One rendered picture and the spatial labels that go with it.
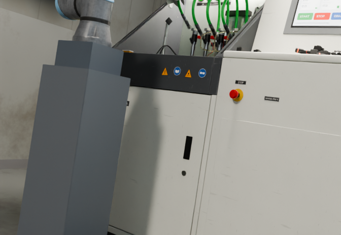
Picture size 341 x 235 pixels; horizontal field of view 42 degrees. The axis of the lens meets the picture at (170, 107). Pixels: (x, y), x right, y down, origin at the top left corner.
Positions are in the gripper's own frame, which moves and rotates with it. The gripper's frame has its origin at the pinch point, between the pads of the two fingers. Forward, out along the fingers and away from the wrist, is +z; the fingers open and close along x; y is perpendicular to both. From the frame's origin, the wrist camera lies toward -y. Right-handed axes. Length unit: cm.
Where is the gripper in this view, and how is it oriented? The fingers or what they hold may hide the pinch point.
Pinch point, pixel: (180, 2)
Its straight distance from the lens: 223.3
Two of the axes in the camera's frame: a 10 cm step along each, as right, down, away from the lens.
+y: -5.7, 5.9, -5.8
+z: 5.2, 8.0, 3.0
